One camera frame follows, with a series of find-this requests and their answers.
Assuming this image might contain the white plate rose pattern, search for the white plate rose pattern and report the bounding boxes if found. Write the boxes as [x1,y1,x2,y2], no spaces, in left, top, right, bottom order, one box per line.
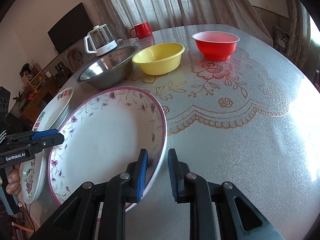
[20,151,47,204]

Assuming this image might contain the lace patterned table cover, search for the lace patterned table cover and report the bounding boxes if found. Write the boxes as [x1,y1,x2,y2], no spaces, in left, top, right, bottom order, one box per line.
[37,23,320,240]

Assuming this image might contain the wooden shelf with items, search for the wooden shelf with items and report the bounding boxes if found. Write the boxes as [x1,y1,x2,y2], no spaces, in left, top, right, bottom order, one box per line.
[20,63,47,90]

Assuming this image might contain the wooden desk cabinet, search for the wooden desk cabinet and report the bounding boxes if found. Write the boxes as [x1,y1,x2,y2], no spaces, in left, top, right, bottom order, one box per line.
[20,77,59,125]

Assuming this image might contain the red mug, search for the red mug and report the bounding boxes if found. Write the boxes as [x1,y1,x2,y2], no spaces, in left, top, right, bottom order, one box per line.
[130,22,152,39]

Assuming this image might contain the yellow plastic bowl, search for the yellow plastic bowl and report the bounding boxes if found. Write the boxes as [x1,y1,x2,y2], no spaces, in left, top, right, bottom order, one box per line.
[132,42,185,76]

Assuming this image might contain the white plate red blue pattern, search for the white plate red blue pattern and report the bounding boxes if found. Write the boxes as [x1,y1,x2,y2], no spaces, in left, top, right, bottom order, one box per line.
[32,87,74,132]

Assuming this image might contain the beige window curtain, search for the beige window curtain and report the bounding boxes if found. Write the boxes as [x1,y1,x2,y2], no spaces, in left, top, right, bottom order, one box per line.
[92,0,273,46]

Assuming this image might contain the black wall television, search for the black wall television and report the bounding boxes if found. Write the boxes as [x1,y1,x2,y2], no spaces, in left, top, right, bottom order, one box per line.
[48,2,93,54]

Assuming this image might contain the white glass electric kettle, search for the white glass electric kettle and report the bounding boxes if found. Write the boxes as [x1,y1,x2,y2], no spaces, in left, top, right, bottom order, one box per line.
[84,24,118,56]

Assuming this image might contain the red plastic bowl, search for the red plastic bowl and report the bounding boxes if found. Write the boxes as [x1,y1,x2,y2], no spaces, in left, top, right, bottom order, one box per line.
[191,31,240,61]

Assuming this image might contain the left human hand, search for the left human hand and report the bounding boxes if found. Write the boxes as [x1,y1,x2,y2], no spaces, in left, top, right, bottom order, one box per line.
[6,164,21,196]

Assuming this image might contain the stainless steel bowl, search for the stainless steel bowl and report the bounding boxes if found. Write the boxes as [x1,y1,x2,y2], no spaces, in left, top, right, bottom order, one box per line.
[77,46,138,89]

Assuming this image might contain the white plate purple floral rim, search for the white plate purple floral rim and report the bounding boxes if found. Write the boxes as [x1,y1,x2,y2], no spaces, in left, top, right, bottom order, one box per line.
[47,87,167,205]

